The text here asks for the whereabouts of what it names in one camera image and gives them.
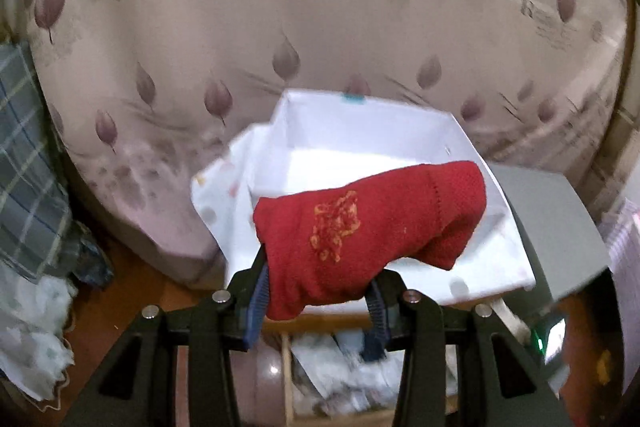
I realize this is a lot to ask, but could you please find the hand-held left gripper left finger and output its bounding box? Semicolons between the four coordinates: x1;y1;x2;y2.
60;247;271;427

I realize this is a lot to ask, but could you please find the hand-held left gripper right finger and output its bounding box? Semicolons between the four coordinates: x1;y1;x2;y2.
362;271;576;427

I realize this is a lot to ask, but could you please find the wooden drawer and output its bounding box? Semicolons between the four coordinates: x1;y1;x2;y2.
279;302;531;427

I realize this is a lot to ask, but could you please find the red embroidered knit sock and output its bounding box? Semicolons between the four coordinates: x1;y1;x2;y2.
252;160;488;322

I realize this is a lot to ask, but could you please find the white cardboard box teal print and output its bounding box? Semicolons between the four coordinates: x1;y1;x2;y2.
247;88;538;308

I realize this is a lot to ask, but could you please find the pile of pale garments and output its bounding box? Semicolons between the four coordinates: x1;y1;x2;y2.
292;329;461;418

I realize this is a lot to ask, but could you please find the black plastic bag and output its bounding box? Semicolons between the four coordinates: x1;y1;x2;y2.
70;222;114;289

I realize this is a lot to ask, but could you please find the tan wooden furniture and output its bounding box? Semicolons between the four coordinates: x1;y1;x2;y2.
590;97;640;208

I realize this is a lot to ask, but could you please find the grey plaid cloth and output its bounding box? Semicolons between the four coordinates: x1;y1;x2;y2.
0;39;83;283

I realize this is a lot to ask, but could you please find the leaf print bedsheet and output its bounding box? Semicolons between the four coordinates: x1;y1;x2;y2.
10;0;632;288

